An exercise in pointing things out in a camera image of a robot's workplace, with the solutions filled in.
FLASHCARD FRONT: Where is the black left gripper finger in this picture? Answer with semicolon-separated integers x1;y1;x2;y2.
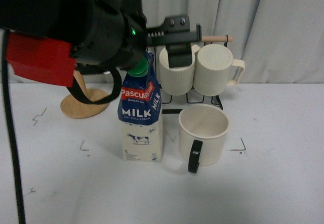
166;43;192;68

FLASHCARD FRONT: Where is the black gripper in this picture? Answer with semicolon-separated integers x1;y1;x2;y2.
1;0;201;74

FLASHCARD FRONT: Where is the blue white milk carton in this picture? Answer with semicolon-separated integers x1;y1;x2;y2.
117;52;163;162

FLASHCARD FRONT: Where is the cream mug with black handle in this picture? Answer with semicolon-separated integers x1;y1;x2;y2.
178;104;229;173

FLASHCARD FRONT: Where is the cream mug left on rack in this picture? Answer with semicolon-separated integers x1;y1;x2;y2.
159;44;200;96

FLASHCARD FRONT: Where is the cream mug on rack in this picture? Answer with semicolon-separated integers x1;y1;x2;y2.
193;44;246;96
159;44;200;96

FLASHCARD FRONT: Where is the cream mug right on rack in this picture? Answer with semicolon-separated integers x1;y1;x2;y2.
193;44;246;96

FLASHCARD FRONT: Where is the wooden round stand base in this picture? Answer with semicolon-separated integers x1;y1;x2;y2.
60;71;111;119

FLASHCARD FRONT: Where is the grey curtain backdrop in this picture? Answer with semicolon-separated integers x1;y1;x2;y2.
0;0;324;84

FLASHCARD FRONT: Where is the black wire mug rack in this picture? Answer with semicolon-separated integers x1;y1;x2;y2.
145;26;234;115

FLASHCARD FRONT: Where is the red camera mount block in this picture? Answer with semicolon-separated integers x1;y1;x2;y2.
6;32;76;87

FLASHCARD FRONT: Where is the black cable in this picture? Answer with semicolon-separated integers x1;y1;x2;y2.
1;29;27;224

